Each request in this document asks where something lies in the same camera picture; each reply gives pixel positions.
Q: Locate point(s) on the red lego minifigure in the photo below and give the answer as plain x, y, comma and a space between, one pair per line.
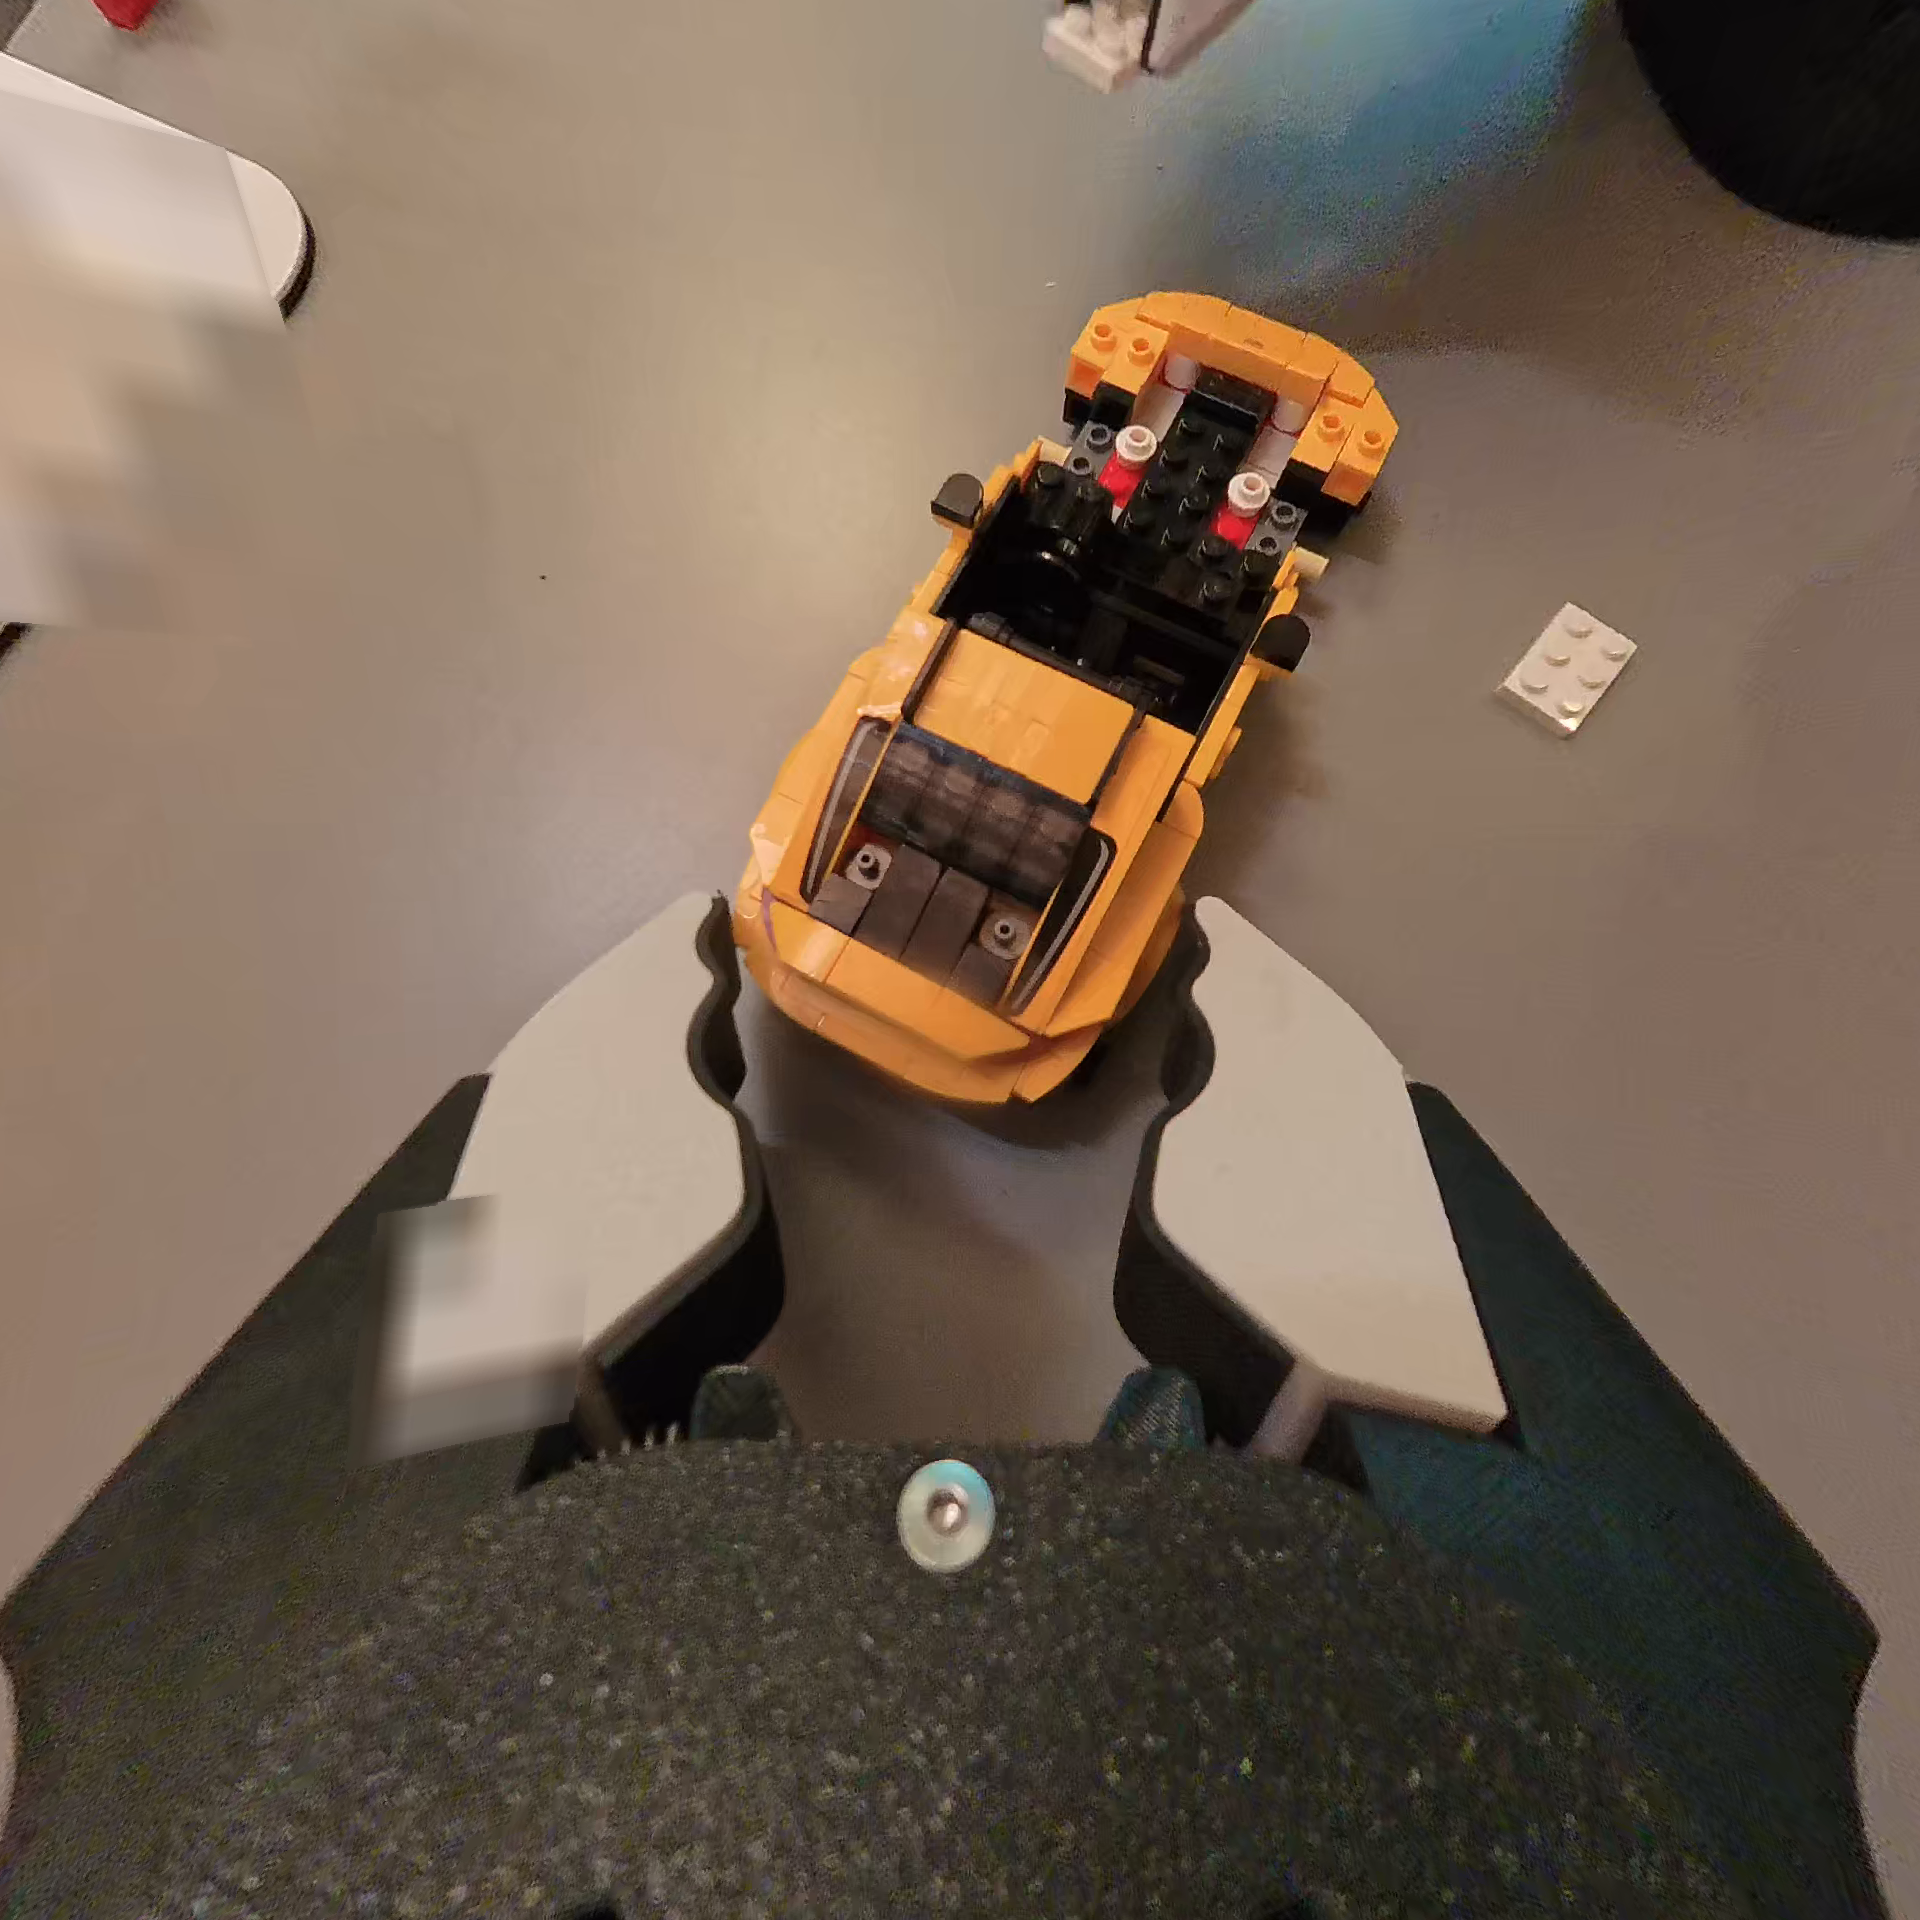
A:
128, 12

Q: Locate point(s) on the white lego plate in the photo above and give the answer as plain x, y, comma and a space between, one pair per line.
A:
1569, 668
1095, 44

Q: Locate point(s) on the orange lego car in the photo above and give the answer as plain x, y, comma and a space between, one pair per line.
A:
1020, 721

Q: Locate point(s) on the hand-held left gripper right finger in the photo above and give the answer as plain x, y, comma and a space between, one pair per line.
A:
1319, 1201

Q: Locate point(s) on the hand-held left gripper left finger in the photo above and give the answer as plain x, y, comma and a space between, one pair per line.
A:
628, 1110

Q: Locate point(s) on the white book stand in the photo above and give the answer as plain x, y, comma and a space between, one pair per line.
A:
150, 135

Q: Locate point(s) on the dark fleece garment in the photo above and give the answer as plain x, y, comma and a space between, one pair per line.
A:
1800, 106

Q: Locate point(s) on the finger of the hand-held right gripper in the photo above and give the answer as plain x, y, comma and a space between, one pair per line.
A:
1193, 23

